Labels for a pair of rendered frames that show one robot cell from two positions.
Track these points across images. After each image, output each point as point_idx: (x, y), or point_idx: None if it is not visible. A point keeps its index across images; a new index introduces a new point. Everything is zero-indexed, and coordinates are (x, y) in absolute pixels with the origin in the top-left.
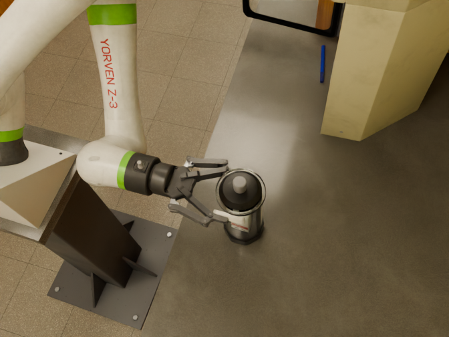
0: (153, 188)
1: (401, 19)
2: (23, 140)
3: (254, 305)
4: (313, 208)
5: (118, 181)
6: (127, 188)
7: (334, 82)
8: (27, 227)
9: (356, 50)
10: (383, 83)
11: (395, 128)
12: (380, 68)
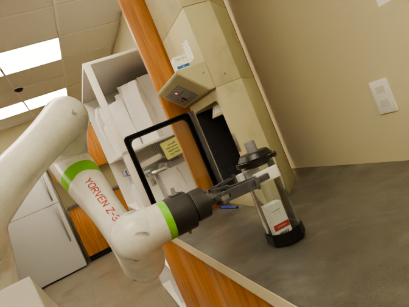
0: (196, 200)
1: (242, 82)
2: None
3: (362, 236)
4: (311, 209)
5: (164, 214)
6: (176, 218)
7: (243, 147)
8: None
9: (237, 114)
10: (263, 131)
11: (296, 185)
12: (255, 119)
